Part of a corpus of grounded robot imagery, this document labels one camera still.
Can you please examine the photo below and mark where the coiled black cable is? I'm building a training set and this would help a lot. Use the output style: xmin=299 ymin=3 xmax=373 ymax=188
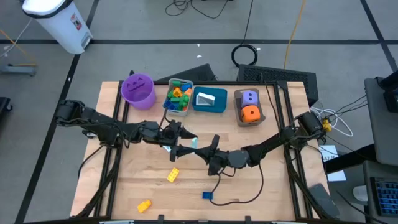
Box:
xmin=230 ymin=0 xmax=259 ymax=68

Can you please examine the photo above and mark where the black flat panel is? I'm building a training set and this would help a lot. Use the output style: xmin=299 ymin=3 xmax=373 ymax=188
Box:
xmin=159 ymin=63 xmax=218 ymax=82

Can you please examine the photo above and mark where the grey desk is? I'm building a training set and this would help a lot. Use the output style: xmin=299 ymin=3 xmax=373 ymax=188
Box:
xmin=363 ymin=76 xmax=398 ymax=167
xmin=362 ymin=159 xmax=398 ymax=224

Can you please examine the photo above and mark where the yellow power cable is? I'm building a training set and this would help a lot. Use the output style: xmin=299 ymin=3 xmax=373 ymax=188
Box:
xmin=282 ymin=0 xmax=307 ymax=70

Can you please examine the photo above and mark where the black hanging arm cable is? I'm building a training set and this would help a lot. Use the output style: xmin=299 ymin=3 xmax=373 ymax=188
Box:
xmin=263 ymin=81 xmax=283 ymax=133

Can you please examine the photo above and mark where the black computer case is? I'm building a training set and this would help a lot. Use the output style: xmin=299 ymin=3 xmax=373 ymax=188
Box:
xmin=236 ymin=63 xmax=320 ymax=105

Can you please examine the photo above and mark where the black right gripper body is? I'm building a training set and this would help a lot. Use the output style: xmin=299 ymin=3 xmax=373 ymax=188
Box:
xmin=205 ymin=134 xmax=250 ymax=177

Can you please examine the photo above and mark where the light grey plastic bin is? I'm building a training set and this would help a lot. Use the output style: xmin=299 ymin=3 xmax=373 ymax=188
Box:
xmin=162 ymin=77 xmax=194 ymax=117

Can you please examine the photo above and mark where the brown-grey plastic bin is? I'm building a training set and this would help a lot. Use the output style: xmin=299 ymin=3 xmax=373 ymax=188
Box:
xmin=233 ymin=88 xmax=266 ymax=128

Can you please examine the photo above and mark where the black floor beam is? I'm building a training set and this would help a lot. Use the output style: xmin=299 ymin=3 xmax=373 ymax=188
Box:
xmin=323 ymin=142 xmax=377 ymax=175

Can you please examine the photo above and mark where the black floor cable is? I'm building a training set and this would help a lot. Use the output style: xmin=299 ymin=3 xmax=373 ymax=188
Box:
xmin=164 ymin=0 xmax=231 ymax=19

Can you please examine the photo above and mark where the purple foam die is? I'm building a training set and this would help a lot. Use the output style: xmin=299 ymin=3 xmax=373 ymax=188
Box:
xmin=241 ymin=90 xmax=260 ymax=108

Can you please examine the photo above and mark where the purple pumpkin-face bucket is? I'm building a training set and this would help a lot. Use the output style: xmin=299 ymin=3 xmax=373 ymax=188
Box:
xmin=120 ymin=73 xmax=157 ymax=111

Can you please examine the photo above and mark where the yellow chunky toy block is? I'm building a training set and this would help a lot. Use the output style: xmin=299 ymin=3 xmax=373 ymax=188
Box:
xmin=136 ymin=199 xmax=153 ymax=214

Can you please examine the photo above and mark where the orange foam die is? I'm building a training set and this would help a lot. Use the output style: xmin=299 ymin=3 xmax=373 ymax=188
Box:
xmin=240 ymin=105 xmax=261 ymax=124

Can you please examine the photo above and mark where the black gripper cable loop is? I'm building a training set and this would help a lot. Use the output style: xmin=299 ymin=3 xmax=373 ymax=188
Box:
xmin=210 ymin=163 xmax=265 ymax=207

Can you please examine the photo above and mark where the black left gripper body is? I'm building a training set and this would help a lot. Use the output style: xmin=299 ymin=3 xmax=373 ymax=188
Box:
xmin=139 ymin=119 xmax=183 ymax=163

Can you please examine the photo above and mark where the yellow eight-stud brick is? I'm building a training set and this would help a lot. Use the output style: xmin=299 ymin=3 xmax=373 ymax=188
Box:
xmin=166 ymin=167 xmax=180 ymax=184

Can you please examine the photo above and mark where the white cable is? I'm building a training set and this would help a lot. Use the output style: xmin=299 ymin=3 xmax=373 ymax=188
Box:
xmin=310 ymin=106 xmax=354 ymax=138

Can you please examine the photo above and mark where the backlit black keyboard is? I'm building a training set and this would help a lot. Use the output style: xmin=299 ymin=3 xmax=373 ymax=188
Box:
xmin=369 ymin=176 xmax=398 ymax=217

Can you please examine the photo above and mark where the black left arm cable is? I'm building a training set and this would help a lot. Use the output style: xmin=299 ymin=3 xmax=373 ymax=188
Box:
xmin=157 ymin=108 xmax=171 ymax=131

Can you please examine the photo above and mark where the teal plastic bin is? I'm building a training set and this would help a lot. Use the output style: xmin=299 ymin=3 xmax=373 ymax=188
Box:
xmin=192 ymin=86 xmax=228 ymax=114

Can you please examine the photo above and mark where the black floor object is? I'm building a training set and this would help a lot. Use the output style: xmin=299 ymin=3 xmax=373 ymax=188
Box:
xmin=0 ymin=96 xmax=13 ymax=114

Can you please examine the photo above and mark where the black desktop device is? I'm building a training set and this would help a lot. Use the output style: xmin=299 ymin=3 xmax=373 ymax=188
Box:
xmin=374 ymin=70 xmax=398 ymax=113

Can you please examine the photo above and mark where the white paper sheet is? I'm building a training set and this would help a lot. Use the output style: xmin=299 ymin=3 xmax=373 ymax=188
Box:
xmin=326 ymin=170 xmax=347 ymax=182
xmin=318 ymin=144 xmax=340 ymax=162

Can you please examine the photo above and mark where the white pedal trash can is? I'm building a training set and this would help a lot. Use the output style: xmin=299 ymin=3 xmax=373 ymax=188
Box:
xmin=21 ymin=0 xmax=93 ymax=55

